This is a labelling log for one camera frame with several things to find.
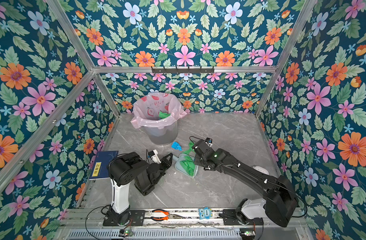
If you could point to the orange handled pliers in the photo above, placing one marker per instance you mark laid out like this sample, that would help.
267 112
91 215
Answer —
160 215

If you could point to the small circuit board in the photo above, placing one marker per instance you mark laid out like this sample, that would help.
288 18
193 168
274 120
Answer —
247 234
126 233

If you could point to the blue owl figurine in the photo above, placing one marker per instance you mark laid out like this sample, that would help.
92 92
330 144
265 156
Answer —
205 213

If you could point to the blue paper scrap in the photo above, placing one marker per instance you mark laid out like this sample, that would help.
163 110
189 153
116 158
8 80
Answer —
176 146

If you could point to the small circuit board right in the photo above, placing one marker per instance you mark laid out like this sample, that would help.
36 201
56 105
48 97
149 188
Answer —
247 234

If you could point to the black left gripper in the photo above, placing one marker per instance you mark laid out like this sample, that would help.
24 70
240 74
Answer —
165 163

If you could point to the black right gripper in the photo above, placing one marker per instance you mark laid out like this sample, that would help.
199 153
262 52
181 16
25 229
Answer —
196 159

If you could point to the pale green dustpan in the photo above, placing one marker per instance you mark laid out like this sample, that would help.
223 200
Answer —
178 166

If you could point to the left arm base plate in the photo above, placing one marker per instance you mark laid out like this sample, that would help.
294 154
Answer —
133 217

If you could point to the dark blue book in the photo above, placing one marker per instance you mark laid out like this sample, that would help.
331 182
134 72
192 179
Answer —
100 166

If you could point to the black hook rail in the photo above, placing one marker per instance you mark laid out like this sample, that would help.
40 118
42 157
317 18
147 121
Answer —
182 70

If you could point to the green paper scrap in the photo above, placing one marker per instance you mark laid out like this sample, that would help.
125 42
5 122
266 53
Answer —
163 115
190 146
189 167

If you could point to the white brush holder stand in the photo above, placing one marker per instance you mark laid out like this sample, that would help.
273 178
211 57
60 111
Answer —
261 170

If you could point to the silver mesh waste basket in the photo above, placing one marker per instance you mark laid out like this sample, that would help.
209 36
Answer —
164 136

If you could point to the aluminium frame rails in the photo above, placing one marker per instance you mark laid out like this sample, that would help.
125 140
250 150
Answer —
69 68

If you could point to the small circuit board left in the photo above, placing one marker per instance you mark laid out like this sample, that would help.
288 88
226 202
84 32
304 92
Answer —
126 233

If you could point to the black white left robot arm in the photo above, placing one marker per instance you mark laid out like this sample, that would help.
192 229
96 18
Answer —
126 168

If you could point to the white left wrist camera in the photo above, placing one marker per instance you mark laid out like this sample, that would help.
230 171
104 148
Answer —
153 155

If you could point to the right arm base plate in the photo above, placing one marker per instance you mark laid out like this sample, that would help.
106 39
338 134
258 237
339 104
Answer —
232 218

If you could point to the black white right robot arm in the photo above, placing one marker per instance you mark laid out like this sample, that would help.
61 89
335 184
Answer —
278 198

